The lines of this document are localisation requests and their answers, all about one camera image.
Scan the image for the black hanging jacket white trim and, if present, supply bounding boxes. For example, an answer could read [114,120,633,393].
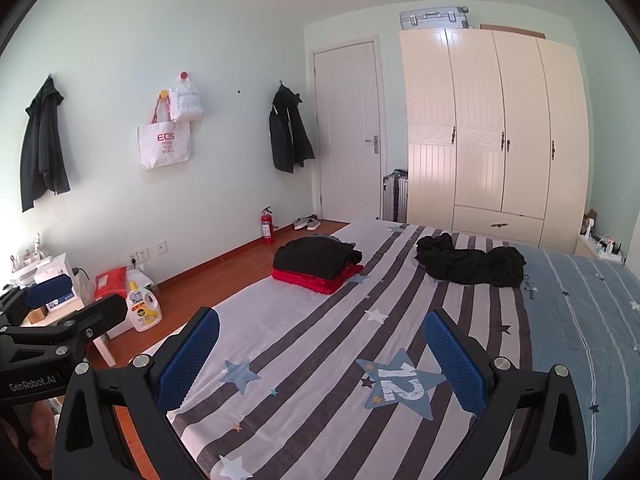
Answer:
[268,82,316,175]

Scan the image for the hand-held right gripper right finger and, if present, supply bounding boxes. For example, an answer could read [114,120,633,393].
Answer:
[424,309,588,480]

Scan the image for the white bedside table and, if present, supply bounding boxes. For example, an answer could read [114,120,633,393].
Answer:
[575,234,627,267]

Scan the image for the white room door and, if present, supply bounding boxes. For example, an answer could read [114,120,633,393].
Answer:
[310,40,384,222]

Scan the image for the silver suitcase lying flat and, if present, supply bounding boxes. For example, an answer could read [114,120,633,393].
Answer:
[399,5,471,31]

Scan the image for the cream four-door wardrobe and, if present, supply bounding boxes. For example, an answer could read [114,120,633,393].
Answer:
[398,27,592,256]

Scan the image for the white plastic bag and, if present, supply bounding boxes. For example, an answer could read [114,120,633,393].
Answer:
[169,72,204,122]

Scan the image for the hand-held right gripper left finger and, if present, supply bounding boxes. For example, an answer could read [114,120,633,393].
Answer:
[52,306,221,480]

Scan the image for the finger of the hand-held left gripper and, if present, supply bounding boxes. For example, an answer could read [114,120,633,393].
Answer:
[0,272,72,328]
[0,294,129,361]

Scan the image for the bed with striped star sheet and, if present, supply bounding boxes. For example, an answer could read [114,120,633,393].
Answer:
[115,217,640,480]

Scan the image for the white tote bag red print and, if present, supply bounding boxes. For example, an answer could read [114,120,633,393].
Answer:
[137,91,194,170]

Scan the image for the white side table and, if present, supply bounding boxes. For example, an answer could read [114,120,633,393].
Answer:
[30,292,117,368]

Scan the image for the white box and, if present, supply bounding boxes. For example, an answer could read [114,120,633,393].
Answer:
[34,253,77,287]

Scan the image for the black pants with grey waistband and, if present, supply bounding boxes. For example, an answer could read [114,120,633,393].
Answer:
[272,236,365,281]

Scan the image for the crumpled black garment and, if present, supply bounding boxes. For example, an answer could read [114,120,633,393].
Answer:
[415,232,527,289]

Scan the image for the upright grey suitcase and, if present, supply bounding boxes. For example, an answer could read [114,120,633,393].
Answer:
[382,169,411,224]

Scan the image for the red fire extinguisher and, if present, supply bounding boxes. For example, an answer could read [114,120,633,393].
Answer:
[259,206,277,246]

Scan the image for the dark hanging hooded jacket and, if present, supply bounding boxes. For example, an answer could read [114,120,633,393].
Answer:
[20,75,71,213]

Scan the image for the folded red garment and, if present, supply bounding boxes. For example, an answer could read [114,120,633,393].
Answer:
[271,262,365,294]

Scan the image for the person's left hand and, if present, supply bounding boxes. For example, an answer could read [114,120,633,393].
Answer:
[0,400,57,467]

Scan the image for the white detergent bottle yellow label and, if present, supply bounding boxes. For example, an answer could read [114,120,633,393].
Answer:
[127,280,165,333]

